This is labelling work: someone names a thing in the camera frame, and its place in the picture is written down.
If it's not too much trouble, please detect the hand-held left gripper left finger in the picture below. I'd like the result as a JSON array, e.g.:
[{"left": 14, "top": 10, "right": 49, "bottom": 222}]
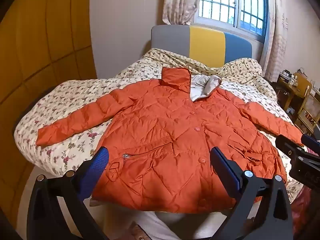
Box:
[{"left": 26, "top": 146, "right": 110, "bottom": 240}]

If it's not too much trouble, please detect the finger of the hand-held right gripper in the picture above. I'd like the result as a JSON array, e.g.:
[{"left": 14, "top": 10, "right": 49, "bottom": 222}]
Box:
[
  {"left": 301, "top": 134, "right": 320, "bottom": 156},
  {"left": 275, "top": 134, "right": 308, "bottom": 161}
]

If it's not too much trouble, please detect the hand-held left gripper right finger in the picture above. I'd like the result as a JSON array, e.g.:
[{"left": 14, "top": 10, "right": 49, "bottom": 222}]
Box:
[{"left": 210, "top": 147, "right": 293, "bottom": 240}]

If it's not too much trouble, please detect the orange quilted jacket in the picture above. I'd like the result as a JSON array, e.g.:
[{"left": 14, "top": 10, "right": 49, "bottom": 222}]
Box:
[{"left": 36, "top": 67, "right": 304, "bottom": 214}]

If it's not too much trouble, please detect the wooden chair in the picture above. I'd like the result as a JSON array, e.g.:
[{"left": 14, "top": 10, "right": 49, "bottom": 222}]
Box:
[{"left": 293, "top": 72, "right": 320, "bottom": 135}]

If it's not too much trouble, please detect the red cloth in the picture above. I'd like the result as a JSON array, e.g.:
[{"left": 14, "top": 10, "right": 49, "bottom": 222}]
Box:
[{"left": 291, "top": 187, "right": 320, "bottom": 236}]

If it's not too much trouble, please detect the wooden desk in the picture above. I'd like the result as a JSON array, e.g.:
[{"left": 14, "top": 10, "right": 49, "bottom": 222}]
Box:
[{"left": 276, "top": 74, "right": 313, "bottom": 117}]

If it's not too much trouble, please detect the dark box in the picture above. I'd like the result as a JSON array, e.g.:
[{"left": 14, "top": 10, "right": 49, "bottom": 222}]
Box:
[{"left": 279, "top": 70, "right": 292, "bottom": 82}]

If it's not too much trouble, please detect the floral quilt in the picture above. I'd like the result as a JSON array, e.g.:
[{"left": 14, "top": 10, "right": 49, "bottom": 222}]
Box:
[{"left": 14, "top": 48, "right": 308, "bottom": 203}]

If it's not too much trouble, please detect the pale cloth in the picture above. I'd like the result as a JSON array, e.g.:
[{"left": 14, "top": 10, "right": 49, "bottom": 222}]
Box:
[{"left": 134, "top": 210, "right": 227, "bottom": 240}]

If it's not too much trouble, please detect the long patterned curtain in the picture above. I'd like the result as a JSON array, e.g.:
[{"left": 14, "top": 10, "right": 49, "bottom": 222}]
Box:
[{"left": 260, "top": 0, "right": 291, "bottom": 82}]

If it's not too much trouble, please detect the grey yellow blue headboard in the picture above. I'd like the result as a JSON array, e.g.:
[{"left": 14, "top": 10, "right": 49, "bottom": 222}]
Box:
[{"left": 151, "top": 24, "right": 252, "bottom": 68}]

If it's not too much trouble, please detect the wooden wardrobe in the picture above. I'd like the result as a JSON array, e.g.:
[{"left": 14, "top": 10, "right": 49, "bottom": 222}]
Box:
[{"left": 0, "top": 0, "right": 98, "bottom": 205}]

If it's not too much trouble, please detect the barred window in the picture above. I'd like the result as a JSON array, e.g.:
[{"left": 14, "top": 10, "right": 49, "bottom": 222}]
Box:
[{"left": 194, "top": 0, "right": 269, "bottom": 39}]

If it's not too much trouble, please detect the short patterned curtain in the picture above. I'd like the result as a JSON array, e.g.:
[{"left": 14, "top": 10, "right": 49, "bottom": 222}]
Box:
[{"left": 162, "top": 0, "right": 204, "bottom": 26}]

